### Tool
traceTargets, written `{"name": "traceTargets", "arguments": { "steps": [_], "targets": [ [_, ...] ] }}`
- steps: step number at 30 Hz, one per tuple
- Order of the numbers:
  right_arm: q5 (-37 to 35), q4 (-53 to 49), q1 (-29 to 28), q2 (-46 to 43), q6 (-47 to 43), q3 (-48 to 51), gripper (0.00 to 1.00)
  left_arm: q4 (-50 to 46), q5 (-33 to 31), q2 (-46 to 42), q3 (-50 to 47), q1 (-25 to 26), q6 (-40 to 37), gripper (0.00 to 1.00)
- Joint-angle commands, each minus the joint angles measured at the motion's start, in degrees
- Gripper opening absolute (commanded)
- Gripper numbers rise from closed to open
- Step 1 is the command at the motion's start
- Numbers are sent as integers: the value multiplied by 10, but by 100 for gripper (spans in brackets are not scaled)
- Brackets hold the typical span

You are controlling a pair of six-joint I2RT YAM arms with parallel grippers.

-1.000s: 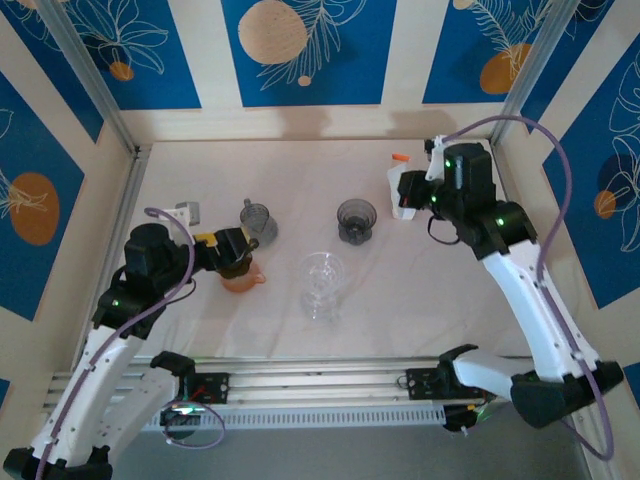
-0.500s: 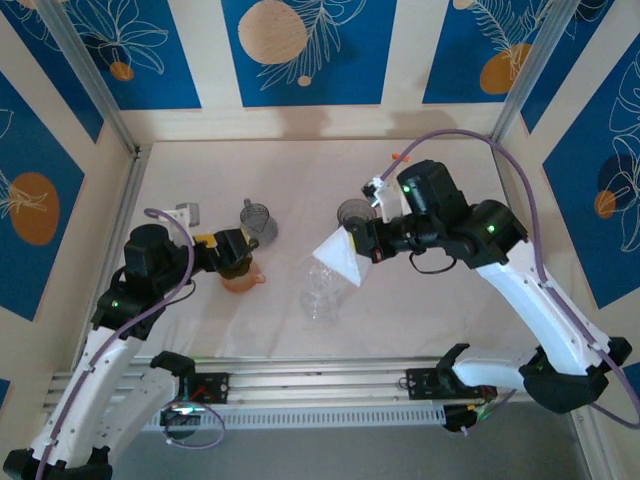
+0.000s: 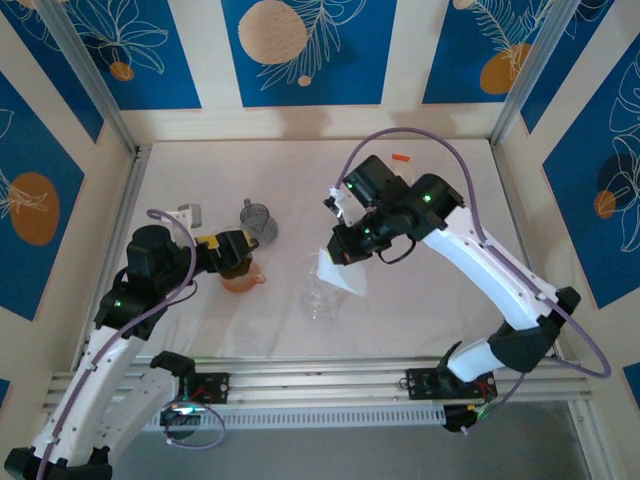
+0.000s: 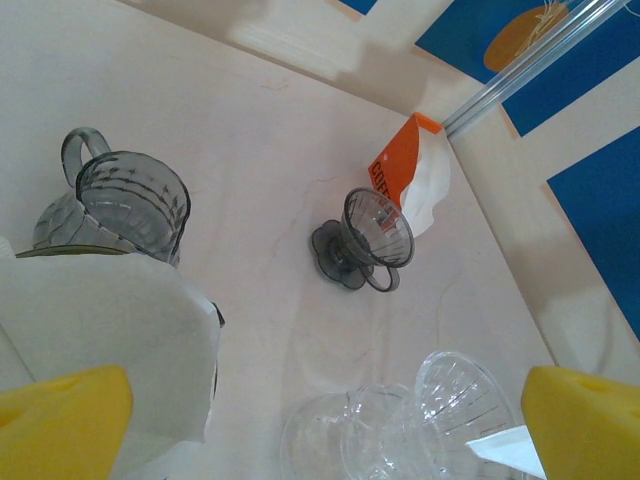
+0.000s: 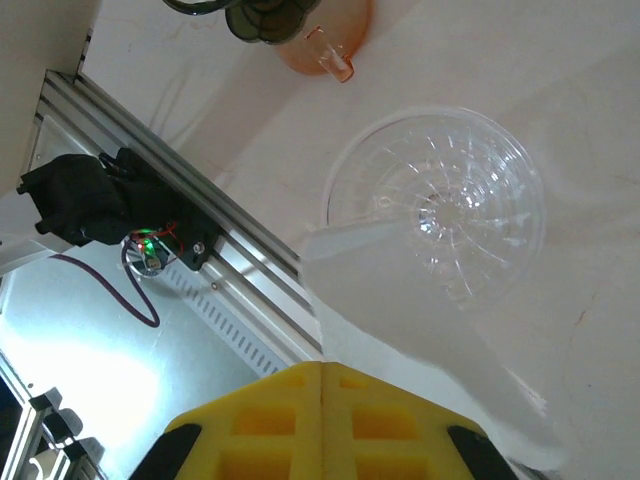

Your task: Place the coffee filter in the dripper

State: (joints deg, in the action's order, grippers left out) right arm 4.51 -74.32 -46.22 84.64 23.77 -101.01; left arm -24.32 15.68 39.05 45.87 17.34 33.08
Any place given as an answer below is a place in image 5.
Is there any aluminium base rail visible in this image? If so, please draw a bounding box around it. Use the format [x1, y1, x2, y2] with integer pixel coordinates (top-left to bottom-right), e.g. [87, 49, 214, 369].
[32, 68, 324, 364]

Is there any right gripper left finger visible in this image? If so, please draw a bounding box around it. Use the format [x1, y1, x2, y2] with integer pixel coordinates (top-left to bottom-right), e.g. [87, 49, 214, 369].
[129, 362, 324, 480]

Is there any orange translucent server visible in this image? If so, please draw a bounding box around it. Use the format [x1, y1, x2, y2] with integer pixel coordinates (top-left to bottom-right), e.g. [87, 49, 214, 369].
[272, 0, 376, 84]

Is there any white slotted cable duct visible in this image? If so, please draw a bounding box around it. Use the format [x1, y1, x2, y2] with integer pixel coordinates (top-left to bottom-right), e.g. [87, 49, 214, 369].
[164, 259, 311, 376]

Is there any black floor equipment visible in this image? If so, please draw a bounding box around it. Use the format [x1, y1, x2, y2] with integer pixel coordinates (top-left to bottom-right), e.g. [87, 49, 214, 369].
[27, 387, 106, 480]

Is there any dark olive plastic dripper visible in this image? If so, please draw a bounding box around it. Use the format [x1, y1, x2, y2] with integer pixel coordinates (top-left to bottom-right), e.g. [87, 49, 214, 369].
[162, 0, 321, 46]

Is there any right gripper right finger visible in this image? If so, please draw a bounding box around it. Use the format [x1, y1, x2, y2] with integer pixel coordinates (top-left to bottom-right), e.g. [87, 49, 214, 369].
[322, 362, 521, 480]

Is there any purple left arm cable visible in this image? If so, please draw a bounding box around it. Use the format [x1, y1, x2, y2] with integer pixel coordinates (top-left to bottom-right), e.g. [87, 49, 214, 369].
[49, 252, 161, 329]

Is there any clear glass dripper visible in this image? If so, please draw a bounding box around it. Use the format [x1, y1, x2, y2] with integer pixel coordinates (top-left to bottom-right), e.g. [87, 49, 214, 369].
[324, 107, 549, 301]

